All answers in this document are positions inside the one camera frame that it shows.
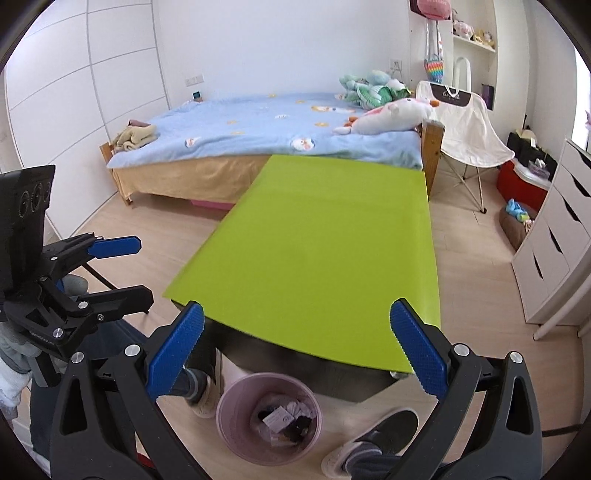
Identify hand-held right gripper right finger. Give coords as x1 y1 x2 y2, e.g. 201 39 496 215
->
389 298 544 480

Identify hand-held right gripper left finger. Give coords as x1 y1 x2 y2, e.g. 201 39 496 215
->
48 300 205 480

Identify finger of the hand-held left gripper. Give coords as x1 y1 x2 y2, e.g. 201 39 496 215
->
38 276 155 339
41 233 142 281

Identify pink trash bin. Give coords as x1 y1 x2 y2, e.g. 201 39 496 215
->
215 373 323 466

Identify black cloth bundle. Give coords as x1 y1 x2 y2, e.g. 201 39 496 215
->
279 415 317 444

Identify person's left hand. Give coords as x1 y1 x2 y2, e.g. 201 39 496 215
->
0 322 41 371

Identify person's left shoe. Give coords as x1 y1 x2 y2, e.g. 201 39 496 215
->
186 345 223 419

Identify person's shoe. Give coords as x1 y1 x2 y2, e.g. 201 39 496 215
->
322 408 420 479
186 345 223 419

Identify person's right shoe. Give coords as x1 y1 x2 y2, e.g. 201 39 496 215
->
322 408 420 479

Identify wooden bed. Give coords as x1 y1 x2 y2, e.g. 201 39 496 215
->
99 90 445 212

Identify pink box under bed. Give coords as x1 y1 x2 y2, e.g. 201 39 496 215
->
189 198 232 212

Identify beige folded clothes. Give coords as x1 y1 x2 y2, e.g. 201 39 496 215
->
112 120 158 153

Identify white paper wrapper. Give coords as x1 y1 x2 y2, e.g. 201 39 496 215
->
263 406 296 428

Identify person's right leg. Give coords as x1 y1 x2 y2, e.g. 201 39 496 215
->
342 445 402 480

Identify white desk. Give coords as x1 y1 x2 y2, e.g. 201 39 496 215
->
534 318 591 343

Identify white wardrobe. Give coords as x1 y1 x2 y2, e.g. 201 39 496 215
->
0 0 172 224

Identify brown pet bed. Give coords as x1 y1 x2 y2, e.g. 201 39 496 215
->
499 203 539 251

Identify white drawer cabinet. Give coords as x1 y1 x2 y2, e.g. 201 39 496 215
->
512 138 591 325

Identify blue soft toy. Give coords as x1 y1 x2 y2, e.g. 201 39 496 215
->
505 198 530 223

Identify blue printed blanket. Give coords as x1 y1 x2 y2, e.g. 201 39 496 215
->
106 91 424 169

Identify red storage box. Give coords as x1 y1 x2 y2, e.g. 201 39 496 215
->
497 159 553 213

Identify white folding chair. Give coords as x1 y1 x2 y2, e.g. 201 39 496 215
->
416 80 516 214

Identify black bag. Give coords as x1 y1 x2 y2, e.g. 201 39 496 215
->
506 129 558 169

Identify white and pink plush toy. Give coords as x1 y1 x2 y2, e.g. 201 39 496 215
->
335 97 437 137

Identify green plush toys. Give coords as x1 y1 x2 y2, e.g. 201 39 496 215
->
339 70 413 110

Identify rainbow bag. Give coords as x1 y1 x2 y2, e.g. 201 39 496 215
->
424 21 445 86

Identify white looped object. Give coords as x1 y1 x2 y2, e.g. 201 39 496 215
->
454 56 473 91

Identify window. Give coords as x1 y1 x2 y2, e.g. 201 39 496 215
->
571 41 591 154

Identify white shelf unit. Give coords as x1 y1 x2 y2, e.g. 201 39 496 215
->
409 0 500 112

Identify plush toys on shelf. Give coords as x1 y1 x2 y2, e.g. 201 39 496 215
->
451 8 498 49

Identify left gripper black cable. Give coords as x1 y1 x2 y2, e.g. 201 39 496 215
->
84 264 117 291

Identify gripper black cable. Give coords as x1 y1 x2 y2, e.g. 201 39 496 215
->
542 415 583 438
84 264 117 291

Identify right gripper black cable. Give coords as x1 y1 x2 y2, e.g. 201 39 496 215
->
542 415 583 438

